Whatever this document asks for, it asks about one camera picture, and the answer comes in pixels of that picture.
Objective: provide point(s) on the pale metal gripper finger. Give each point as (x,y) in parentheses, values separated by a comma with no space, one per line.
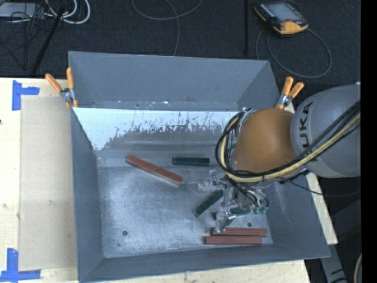
(225,218)
(214,183)

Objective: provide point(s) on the dark green flat block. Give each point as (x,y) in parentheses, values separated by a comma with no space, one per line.
(208,202)
(243,211)
(191,160)

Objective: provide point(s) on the red-brown flat block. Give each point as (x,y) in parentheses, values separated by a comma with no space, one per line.
(153,168)
(232,240)

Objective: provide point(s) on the grey metal bin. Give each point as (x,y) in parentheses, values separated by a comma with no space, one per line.
(141,211)

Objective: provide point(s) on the pale wood flat board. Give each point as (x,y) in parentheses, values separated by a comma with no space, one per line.
(44,172)

